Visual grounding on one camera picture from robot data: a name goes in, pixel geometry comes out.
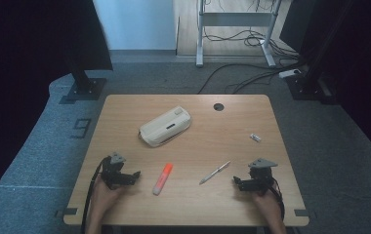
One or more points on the orange highlighter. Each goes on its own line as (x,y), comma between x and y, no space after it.
(162,179)

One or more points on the white metal desk frame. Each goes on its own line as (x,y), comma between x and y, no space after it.
(235,19)

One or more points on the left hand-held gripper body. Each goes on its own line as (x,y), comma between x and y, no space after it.
(110,170)

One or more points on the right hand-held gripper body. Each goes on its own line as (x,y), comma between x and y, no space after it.
(262,180)

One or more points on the dark curtain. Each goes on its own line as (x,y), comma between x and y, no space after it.
(362,65)
(27,48)

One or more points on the beige pencil case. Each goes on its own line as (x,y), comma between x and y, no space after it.
(164,126)

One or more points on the silver pen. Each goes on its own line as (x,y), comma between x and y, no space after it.
(214,173)

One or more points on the person's right hand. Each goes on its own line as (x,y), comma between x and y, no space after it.
(271,204)

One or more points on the person's left hand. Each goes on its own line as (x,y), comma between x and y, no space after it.
(103,196)

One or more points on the white power strip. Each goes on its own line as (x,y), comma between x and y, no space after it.
(289,73)

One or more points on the black stand with base plate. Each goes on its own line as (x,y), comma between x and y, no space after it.
(84,86)
(307,86)

